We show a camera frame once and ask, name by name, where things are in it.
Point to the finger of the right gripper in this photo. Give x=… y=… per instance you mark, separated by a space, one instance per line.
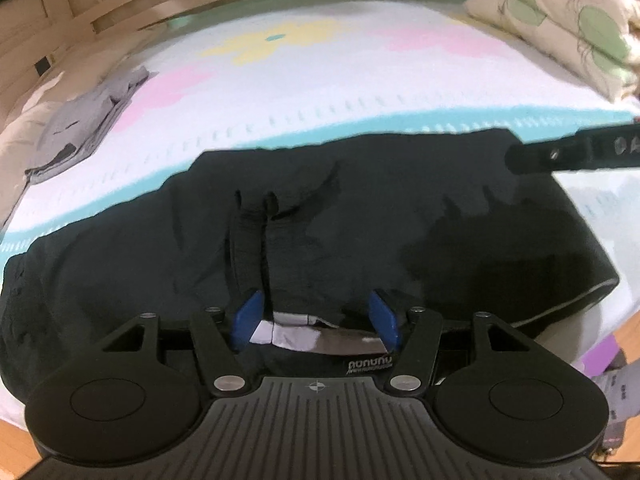
x=610 y=147

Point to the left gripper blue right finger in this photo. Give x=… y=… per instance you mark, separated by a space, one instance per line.
x=384 y=318

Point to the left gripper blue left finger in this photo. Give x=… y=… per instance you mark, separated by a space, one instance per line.
x=246 y=318

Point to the black pants with grey stripe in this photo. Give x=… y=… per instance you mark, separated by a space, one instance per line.
x=432 y=219

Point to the folded floral quilt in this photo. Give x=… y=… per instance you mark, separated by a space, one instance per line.
x=597 y=40

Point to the floral bed blanket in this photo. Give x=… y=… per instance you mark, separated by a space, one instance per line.
x=276 y=73

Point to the folded grey garment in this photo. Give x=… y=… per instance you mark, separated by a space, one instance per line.
x=76 y=130

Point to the white pillow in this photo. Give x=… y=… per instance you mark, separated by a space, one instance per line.
x=18 y=144

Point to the black wall outlet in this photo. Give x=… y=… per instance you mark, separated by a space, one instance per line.
x=42 y=66

